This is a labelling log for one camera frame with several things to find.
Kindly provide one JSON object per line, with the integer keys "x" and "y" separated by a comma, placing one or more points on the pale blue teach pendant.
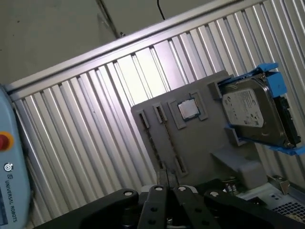
{"x": 14, "y": 143}

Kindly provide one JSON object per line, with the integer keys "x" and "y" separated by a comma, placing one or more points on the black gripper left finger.
{"x": 152, "y": 210}

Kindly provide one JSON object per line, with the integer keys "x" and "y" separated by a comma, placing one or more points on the hard disk in blue carrier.
{"x": 250, "y": 112}

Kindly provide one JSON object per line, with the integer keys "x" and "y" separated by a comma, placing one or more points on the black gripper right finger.
{"x": 190, "y": 210}

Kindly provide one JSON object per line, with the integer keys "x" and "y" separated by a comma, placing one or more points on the grey parts rack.
{"x": 202, "y": 143}

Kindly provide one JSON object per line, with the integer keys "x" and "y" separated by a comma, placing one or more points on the black PC case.
{"x": 281, "y": 193}

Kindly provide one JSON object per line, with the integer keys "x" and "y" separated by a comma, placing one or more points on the silver CPU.
{"x": 188, "y": 109}

